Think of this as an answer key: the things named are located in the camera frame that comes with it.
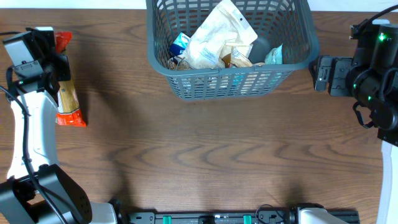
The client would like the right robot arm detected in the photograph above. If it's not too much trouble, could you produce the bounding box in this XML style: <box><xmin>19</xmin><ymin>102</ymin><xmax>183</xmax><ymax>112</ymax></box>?
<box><xmin>308</xmin><ymin>20</ymin><xmax>397</xmax><ymax>223</ymax></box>

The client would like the dark grey plastic basket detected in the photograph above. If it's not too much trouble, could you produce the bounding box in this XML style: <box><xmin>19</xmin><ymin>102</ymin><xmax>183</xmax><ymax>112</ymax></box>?
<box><xmin>146</xmin><ymin>0</ymin><xmax>320</xmax><ymax>101</ymax></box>

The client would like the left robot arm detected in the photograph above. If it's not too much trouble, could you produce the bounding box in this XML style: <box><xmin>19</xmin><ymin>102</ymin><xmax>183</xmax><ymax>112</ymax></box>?
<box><xmin>1</xmin><ymin>27</ymin><xmax>119</xmax><ymax>223</ymax></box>

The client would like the black mounting rail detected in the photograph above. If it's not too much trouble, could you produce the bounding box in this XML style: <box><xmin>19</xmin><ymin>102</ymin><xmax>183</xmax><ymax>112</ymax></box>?
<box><xmin>118</xmin><ymin>203</ymin><xmax>361</xmax><ymax>224</ymax></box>

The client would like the teal wet wipes packet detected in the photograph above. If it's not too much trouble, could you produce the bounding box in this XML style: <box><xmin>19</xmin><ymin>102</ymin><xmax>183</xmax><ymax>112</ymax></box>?
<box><xmin>264</xmin><ymin>44</ymin><xmax>283</xmax><ymax>65</ymax></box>

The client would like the orange spaghetti pasta packet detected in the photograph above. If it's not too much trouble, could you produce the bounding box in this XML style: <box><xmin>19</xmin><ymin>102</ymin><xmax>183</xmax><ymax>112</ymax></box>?
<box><xmin>55</xmin><ymin>32</ymin><xmax>86</xmax><ymax>127</ymax></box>

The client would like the colourful Kleenex tissue multipack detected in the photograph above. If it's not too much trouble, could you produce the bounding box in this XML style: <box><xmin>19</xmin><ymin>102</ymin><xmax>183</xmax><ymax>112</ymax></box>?
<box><xmin>169</xmin><ymin>32</ymin><xmax>190</xmax><ymax>56</ymax></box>

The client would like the beige paper pouch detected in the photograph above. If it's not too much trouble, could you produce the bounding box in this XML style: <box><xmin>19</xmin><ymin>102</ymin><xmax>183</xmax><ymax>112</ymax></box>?
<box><xmin>220</xmin><ymin>45</ymin><xmax>265</xmax><ymax>68</ymax></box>
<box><xmin>167</xmin><ymin>56</ymin><xmax>192</xmax><ymax>70</ymax></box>
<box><xmin>182</xmin><ymin>0</ymin><xmax>257</xmax><ymax>69</ymax></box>

